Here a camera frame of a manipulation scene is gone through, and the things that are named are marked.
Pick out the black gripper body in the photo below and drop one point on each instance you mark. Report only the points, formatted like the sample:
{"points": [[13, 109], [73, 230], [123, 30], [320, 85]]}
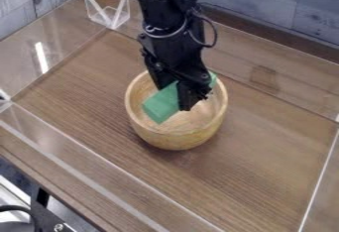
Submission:
{"points": [[173, 32]]}

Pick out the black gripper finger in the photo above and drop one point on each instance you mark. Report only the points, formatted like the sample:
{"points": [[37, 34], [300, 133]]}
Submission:
{"points": [[189, 94], [157, 66]]}

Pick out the green foam block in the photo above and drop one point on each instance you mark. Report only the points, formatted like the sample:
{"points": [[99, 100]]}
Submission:
{"points": [[161, 104]]}

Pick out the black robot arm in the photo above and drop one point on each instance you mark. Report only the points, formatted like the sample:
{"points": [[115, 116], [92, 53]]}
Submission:
{"points": [[172, 42]]}

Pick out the wooden bowl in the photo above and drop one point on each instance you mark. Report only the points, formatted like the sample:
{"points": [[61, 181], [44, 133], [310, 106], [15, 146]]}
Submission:
{"points": [[188, 128]]}

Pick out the clear acrylic corner bracket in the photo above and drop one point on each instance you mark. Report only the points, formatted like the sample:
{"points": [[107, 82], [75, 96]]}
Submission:
{"points": [[108, 16]]}

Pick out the black table frame bracket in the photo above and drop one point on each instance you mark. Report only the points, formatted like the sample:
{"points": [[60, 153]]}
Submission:
{"points": [[55, 217]]}

